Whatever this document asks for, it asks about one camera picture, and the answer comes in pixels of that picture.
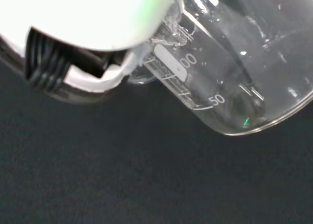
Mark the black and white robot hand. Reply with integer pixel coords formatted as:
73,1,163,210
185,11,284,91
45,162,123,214
0,0,183,105

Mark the black bench cloth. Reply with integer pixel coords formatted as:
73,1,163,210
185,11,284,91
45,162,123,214
0,59,313,224

